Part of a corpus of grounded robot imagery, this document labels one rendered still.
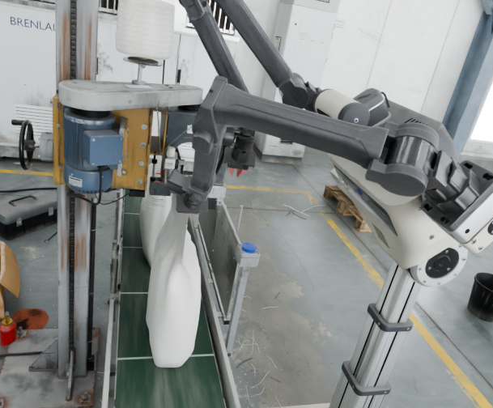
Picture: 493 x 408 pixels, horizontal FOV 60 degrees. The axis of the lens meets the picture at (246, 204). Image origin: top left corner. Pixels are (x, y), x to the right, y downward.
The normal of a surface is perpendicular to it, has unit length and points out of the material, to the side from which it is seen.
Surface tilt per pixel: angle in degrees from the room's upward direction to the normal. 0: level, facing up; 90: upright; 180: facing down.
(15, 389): 0
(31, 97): 90
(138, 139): 90
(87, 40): 90
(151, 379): 0
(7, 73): 89
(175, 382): 0
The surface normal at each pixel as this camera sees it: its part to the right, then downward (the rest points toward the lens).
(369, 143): -0.07, -0.39
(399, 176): -0.37, 0.86
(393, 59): 0.22, 0.43
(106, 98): 0.73, 0.40
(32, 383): 0.18, -0.90
